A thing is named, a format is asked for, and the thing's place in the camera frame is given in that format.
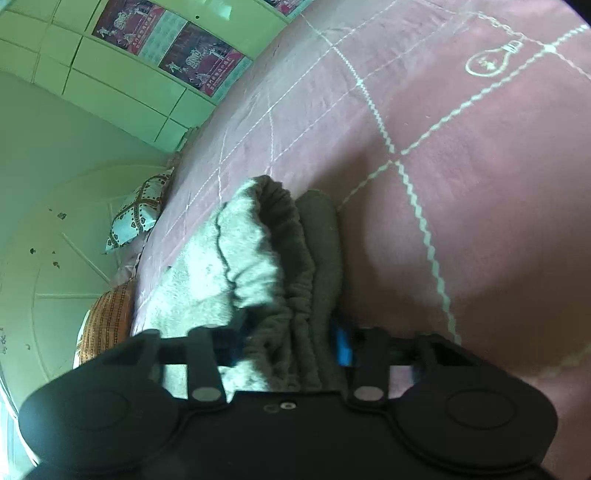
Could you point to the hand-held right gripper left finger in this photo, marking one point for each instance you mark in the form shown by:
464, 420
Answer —
241, 344

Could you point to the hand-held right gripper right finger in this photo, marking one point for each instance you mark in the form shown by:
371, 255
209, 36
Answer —
344, 348

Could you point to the grey pants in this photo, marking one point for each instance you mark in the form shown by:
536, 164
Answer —
268, 258

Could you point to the pink pillow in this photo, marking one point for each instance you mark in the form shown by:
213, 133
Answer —
128, 270

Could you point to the orange striped pillow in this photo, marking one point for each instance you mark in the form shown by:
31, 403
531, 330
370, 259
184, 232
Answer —
108, 318

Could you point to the white brown patterned pillow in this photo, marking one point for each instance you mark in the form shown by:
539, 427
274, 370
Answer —
138, 214

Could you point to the cream bed headboard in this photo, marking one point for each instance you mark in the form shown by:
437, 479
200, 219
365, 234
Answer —
60, 258

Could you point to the pink checked bed sheet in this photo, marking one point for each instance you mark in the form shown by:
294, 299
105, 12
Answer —
461, 184

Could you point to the cream wardrobe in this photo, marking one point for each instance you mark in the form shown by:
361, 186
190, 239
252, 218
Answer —
92, 78

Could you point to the wall poster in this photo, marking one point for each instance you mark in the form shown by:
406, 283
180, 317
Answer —
203, 60
124, 23
286, 5

